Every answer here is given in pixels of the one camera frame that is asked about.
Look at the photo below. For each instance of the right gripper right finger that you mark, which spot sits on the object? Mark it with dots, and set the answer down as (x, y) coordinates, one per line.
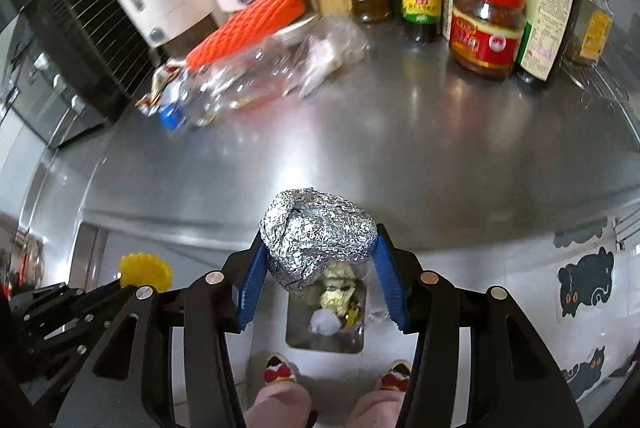
(394, 292)

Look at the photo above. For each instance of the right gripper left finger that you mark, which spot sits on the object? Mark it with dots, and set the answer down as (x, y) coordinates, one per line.
(254, 277)

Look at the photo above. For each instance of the pale yellow wrapper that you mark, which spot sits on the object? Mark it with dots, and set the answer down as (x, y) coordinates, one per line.
(339, 293)

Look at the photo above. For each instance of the white paper ball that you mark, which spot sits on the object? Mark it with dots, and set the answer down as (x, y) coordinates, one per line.
(324, 322)

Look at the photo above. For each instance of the aluminium foil ball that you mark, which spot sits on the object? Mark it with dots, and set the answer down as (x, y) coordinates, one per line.
(306, 230)

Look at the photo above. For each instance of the yellow foam net sleeve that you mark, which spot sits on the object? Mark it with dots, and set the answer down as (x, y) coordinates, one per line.
(142, 269)

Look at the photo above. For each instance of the steel trash bin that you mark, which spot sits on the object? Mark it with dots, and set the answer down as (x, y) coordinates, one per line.
(302, 304)

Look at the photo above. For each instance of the left pink slipper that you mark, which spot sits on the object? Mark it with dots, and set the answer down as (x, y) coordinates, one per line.
(282, 402)

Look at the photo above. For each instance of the pink slipper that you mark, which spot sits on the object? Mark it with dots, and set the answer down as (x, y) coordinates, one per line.
(282, 402)
(381, 407)

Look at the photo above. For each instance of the right pink slipper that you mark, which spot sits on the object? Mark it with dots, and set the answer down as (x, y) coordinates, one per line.
(381, 407)

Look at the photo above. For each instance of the dark cat floor sticker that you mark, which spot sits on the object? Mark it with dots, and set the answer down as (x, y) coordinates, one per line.
(588, 282)

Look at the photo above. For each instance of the black cat floor sticker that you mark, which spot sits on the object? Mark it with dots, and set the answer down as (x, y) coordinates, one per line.
(584, 375)

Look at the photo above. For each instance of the clear plastic bottle blue cap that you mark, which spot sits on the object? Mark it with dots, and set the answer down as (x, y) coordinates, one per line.
(253, 76)

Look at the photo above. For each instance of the clear crumpled plastic bag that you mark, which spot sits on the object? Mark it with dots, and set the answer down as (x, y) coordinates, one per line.
(335, 42)

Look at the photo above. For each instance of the red lid sauce jar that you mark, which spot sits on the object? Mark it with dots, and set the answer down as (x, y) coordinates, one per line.
(485, 35)

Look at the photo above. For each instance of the orange foam net sleeve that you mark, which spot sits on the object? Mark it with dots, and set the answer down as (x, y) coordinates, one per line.
(246, 28)

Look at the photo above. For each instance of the black lid spice jar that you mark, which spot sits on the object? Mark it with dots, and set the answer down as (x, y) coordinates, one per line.
(590, 32)

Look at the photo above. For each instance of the dark soy sauce bottle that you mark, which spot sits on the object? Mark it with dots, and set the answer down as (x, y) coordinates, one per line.
(544, 40)

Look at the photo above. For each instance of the black wire rack appliance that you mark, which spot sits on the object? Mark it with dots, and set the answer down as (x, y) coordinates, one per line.
(73, 67)

